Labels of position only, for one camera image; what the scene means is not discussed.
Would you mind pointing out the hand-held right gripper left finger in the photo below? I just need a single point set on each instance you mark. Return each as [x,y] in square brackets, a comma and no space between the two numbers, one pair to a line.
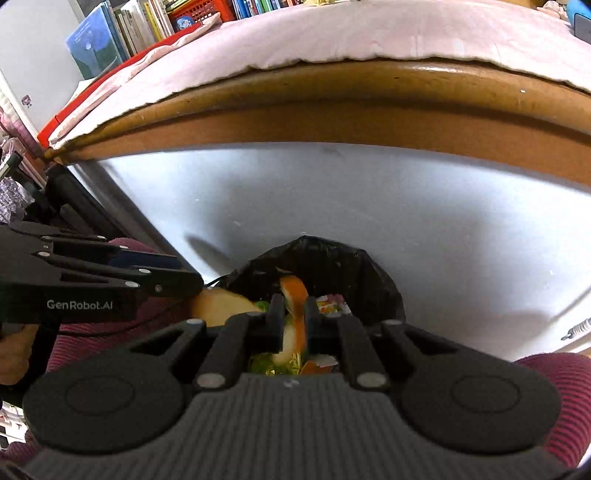
[276,327]

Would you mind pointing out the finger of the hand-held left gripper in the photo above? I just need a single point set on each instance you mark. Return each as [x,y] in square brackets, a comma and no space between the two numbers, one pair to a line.
[175,282]
[147,261]

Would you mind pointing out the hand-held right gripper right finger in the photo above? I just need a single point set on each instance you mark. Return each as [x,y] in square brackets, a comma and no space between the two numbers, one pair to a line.
[313,327]

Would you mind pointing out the narrow orange peel strip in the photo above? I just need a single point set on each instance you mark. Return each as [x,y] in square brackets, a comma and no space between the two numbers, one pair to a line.
[295,295]

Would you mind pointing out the gold foil bag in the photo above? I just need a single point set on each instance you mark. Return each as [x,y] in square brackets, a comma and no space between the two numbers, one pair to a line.
[265,364]

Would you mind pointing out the black trash bag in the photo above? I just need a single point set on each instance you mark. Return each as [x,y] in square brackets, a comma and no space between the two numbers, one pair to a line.
[332,263]

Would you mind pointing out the row of pale upright books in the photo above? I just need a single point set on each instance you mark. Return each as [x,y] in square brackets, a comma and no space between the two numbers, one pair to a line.
[92,46]

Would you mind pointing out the row of tall picture books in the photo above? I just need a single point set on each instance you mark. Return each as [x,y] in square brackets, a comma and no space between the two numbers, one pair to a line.
[258,5]

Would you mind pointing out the person's left hand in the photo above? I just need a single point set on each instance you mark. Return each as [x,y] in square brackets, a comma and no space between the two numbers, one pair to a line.
[14,360]

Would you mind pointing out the colourful printed wrapper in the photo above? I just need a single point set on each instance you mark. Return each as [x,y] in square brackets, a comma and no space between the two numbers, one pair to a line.
[334,304]

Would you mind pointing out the red and pink blanket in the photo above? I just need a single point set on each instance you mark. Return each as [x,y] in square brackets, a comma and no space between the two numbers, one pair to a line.
[92,87]

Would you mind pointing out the wooden table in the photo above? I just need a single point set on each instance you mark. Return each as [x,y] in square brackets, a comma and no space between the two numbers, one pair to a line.
[323,120]

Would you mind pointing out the red plastic crate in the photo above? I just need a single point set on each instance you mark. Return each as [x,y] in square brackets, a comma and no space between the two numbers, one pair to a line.
[203,11]

